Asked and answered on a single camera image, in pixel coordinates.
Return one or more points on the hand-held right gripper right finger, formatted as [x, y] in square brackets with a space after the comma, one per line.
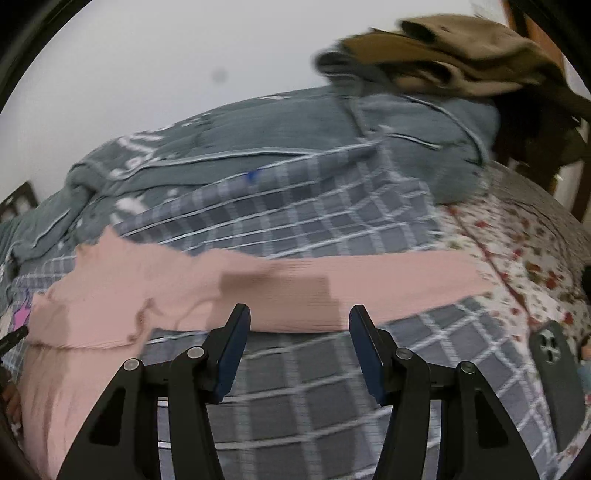
[369, 355]

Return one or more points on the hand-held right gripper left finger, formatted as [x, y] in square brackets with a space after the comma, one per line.
[233, 350]

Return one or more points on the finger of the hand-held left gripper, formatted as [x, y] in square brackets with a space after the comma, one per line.
[13, 339]

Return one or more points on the pink knit garment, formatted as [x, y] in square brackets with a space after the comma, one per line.
[152, 286]

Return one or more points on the dark wooden headboard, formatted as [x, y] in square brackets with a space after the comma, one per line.
[18, 201]

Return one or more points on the grey checked star bed sheet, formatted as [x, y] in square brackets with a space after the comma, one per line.
[304, 217]

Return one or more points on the floral bed sheet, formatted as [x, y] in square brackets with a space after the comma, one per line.
[521, 258]

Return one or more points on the phone in dark case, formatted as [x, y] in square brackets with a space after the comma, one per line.
[551, 383]

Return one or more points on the grey-green piped blanket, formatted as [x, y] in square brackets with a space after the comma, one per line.
[258, 124]

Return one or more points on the wooden chair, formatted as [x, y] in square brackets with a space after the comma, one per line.
[549, 138]

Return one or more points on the tan jacket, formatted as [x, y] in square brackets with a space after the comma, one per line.
[443, 50]

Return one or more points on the wooden door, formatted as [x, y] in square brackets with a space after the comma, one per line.
[540, 27]

